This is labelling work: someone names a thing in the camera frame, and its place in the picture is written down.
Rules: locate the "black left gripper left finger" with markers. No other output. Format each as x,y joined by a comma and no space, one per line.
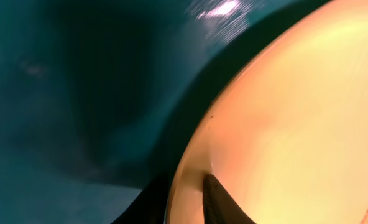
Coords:
149,206

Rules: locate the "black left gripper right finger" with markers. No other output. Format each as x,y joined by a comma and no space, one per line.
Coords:
218,206

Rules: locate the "yellow plate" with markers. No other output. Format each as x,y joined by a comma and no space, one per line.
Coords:
288,137

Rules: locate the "teal plastic tray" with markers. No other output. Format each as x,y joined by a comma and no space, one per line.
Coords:
99,97

